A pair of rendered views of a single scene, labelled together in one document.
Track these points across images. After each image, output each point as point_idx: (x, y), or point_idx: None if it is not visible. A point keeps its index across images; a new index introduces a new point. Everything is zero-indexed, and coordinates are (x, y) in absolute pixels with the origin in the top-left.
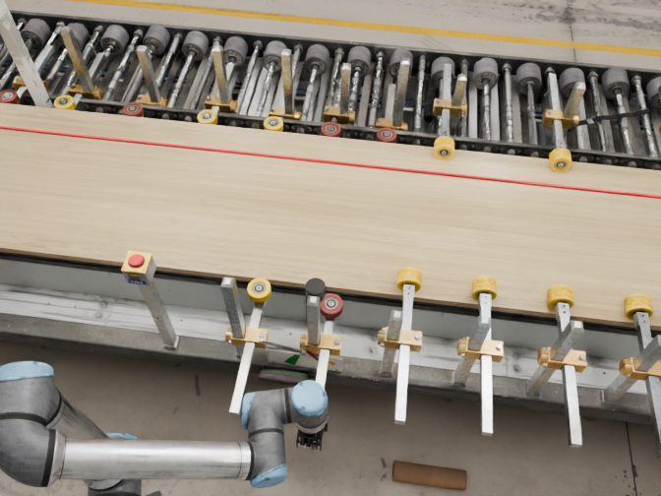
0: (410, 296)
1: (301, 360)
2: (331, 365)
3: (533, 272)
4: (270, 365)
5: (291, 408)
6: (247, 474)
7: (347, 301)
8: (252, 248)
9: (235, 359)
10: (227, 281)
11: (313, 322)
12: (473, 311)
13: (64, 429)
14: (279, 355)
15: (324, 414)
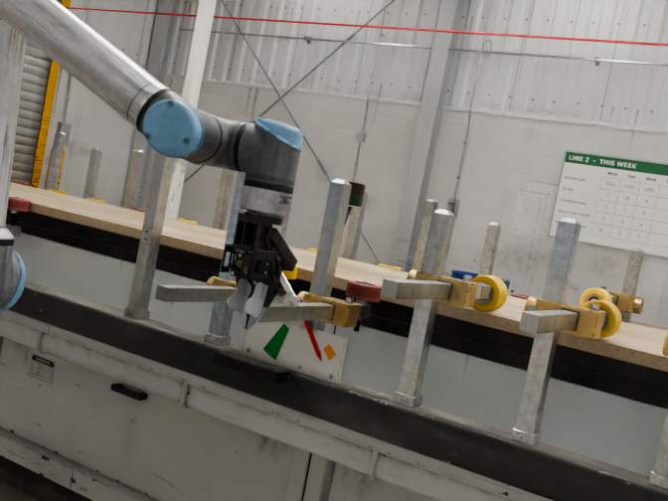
0: (479, 284)
1: (287, 345)
2: (327, 361)
3: None
4: (241, 355)
5: (249, 125)
6: (150, 95)
7: (390, 334)
8: (297, 262)
9: (200, 341)
10: None
11: (329, 227)
12: (579, 369)
13: (0, 43)
14: (261, 329)
15: (285, 163)
